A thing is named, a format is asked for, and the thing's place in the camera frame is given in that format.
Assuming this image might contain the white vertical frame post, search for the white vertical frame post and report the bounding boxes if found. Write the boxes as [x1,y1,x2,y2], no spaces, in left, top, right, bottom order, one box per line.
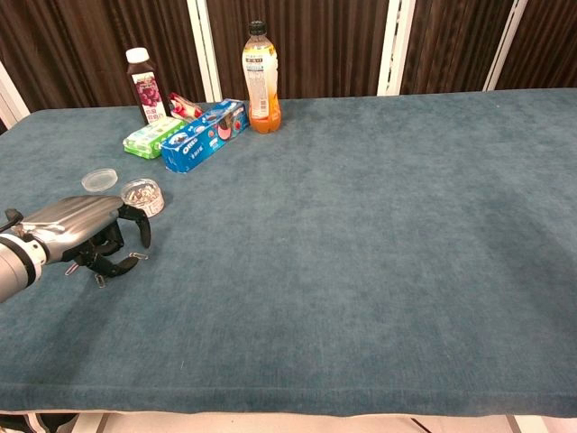
[376,0,417,97]
[481,0,529,92]
[186,0,223,103]
[0,60,31,131]

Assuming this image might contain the blue Oreo cookie box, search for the blue Oreo cookie box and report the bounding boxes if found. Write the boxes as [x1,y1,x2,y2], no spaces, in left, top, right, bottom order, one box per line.
[160,98,251,174]

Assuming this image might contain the dark brown curtain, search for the dark brown curtain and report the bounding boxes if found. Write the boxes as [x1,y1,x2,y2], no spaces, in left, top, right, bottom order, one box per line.
[0,0,577,114]

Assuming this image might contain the green wet wipes pack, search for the green wet wipes pack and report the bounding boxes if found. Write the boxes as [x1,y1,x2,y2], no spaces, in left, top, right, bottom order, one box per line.
[122,115,188,160]

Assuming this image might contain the orange drink bottle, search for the orange drink bottle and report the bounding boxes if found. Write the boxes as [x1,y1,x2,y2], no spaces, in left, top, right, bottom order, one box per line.
[242,20,283,134]

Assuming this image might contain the purple grape juice bottle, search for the purple grape juice bottle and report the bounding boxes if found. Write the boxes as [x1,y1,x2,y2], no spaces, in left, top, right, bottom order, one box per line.
[124,47,171,126]

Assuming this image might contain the blue-green table cloth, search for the blue-green table cloth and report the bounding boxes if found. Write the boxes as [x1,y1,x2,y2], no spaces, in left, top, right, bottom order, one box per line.
[0,88,577,418]

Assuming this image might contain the clear round plastic lid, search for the clear round plastic lid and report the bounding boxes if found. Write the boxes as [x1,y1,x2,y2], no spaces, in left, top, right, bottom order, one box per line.
[80,168,119,194]

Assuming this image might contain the red pink snack packet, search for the red pink snack packet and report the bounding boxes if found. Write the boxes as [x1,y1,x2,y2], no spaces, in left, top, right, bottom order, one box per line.
[167,92,205,124]

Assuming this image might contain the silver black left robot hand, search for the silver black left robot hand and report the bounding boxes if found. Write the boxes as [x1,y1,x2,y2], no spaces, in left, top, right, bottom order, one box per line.
[20,195,152,279]

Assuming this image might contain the clear round paper clip box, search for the clear round paper clip box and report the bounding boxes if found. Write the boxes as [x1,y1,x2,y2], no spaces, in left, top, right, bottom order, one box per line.
[119,179,166,218]

